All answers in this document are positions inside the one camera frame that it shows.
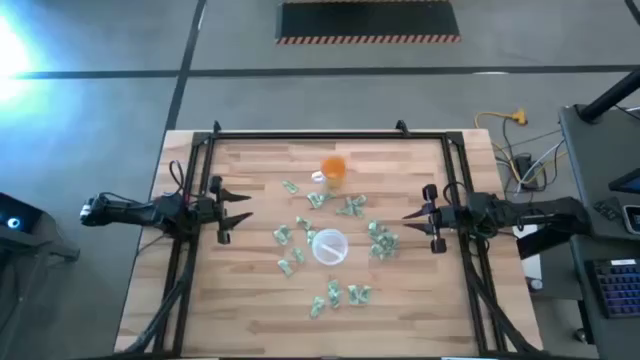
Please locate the black hazard-striped floor mat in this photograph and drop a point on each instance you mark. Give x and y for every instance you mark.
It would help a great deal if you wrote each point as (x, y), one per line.
(367, 20)

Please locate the clear plastic container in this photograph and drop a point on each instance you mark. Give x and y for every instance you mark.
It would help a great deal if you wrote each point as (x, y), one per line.
(330, 256)

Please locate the black metal table frame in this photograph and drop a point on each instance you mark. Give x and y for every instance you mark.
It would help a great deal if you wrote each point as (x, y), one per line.
(325, 135)

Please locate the black monitor pole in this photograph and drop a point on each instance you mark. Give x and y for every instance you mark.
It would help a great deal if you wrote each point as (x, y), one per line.
(610, 95)

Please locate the black phone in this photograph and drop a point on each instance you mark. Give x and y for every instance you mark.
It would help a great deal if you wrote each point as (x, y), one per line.
(632, 219)

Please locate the small round white object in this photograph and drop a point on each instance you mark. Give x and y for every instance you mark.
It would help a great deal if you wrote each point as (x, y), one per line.
(536, 285)

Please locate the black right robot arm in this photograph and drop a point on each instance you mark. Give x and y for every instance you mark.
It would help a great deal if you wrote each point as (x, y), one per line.
(550, 212)

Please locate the small black device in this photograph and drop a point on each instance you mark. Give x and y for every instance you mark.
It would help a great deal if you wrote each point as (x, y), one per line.
(606, 210)

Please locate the backlit black keyboard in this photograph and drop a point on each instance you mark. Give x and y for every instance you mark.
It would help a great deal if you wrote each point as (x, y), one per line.
(617, 287)

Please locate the black power strip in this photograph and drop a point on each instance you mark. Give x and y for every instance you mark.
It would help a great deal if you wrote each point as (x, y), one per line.
(525, 170)

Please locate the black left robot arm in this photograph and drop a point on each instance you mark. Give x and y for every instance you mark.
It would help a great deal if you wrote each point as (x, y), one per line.
(130, 212)

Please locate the grey caster wheel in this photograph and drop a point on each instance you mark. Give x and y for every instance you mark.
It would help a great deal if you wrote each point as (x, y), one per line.
(581, 335)

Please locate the dark grey desk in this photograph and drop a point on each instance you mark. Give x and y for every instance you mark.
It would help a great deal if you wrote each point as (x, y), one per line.
(615, 340)

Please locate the dark tablet screen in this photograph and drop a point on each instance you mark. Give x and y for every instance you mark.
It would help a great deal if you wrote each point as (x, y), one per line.
(627, 184)

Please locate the white box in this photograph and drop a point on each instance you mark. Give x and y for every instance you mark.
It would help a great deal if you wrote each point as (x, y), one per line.
(532, 267)

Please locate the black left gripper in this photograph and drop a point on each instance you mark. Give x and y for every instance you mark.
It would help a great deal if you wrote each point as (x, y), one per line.
(207, 212)

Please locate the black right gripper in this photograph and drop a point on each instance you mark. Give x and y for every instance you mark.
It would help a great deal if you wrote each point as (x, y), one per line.
(450, 218)

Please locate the black device blue light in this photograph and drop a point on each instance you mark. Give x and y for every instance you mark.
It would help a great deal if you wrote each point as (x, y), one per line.
(20, 212)

